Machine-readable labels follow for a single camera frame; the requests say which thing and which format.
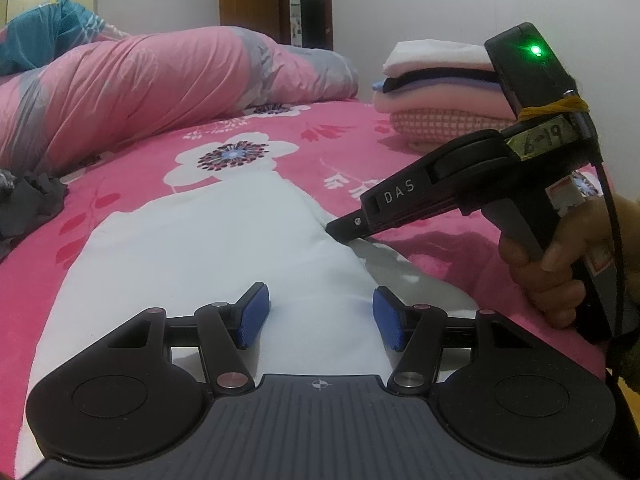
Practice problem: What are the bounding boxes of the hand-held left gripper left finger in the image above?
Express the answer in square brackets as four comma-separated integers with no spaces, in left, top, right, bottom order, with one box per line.
[107,282,271,396]

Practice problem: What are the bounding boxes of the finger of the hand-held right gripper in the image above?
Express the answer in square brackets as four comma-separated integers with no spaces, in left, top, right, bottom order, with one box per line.
[325,209,374,242]

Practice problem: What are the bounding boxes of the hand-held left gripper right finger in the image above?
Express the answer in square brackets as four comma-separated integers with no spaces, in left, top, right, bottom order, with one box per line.
[372,285,536,398]

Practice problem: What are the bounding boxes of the white sweatshirt with bear outline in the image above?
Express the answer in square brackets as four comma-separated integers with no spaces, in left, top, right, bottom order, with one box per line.
[20,172,482,467]

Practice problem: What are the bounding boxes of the person's right hand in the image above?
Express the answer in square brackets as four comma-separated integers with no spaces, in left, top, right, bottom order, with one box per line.
[498,192,640,330]

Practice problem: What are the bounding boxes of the pink checkered folded garment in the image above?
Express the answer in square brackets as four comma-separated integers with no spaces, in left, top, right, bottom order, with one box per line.
[389,108,522,154]

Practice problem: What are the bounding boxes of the pink floral blanket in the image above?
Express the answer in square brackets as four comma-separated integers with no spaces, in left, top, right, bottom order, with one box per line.
[0,97,640,480]

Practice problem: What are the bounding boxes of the yellow rubber band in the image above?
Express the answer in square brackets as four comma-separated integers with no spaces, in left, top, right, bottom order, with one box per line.
[517,95,591,121]

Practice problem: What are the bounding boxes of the dark grey garment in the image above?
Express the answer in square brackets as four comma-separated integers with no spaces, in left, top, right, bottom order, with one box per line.
[0,170,70,262]

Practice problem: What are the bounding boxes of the pink and grey quilt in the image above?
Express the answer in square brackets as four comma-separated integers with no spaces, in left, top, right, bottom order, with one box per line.
[0,25,362,179]

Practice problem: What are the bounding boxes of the teal patterned pillow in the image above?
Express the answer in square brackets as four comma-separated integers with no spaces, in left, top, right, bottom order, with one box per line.
[0,0,129,79]

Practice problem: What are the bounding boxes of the black cable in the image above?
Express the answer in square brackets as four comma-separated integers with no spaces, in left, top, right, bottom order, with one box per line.
[562,87,627,339]

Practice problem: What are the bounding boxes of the dark wooden door frame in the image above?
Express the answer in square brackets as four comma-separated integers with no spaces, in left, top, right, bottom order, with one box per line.
[287,0,334,52]

